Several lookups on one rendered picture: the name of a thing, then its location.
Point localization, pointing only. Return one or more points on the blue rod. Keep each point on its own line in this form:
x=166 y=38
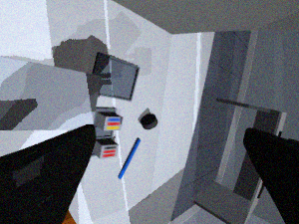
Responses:
x=129 y=158

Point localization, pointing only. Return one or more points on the grey flat panel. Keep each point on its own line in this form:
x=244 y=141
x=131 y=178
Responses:
x=187 y=16

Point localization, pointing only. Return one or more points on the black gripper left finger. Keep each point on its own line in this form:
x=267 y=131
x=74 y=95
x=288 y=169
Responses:
x=38 y=183

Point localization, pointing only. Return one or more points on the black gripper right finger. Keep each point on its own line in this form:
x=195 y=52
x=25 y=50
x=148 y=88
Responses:
x=277 y=161

